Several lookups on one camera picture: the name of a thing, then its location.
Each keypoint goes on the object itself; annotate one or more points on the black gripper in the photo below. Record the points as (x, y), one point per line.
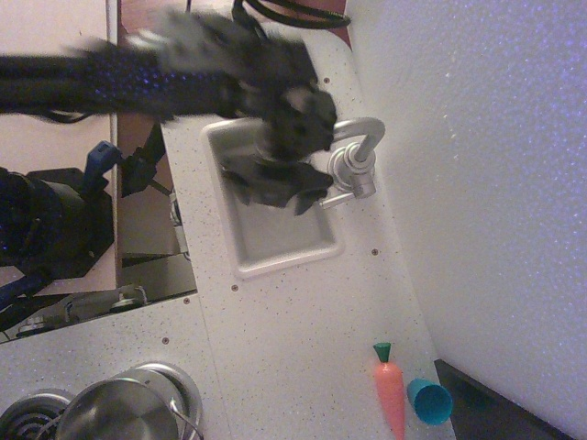
(301, 124)

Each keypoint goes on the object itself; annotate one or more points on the silver toy faucet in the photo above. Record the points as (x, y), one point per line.
(352, 167)

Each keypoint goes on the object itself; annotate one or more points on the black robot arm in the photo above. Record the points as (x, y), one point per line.
(198, 64)

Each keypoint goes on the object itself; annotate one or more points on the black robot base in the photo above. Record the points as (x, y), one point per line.
(55, 225)

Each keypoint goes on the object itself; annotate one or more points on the white toy sink basin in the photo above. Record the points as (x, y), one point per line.
(262, 239)

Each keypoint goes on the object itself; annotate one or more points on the blue clamp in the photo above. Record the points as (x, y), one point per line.
(100, 160)

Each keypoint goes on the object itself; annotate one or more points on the silver stove burner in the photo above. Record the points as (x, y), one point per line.
(178, 391)
(36, 416)

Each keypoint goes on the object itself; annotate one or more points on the orange toy carrot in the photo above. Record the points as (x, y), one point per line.
(389, 383)

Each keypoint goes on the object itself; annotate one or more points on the stainless steel pot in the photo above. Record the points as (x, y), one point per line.
(117, 408)

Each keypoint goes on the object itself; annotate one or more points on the teal plastic cup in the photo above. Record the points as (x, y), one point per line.
(431, 402)

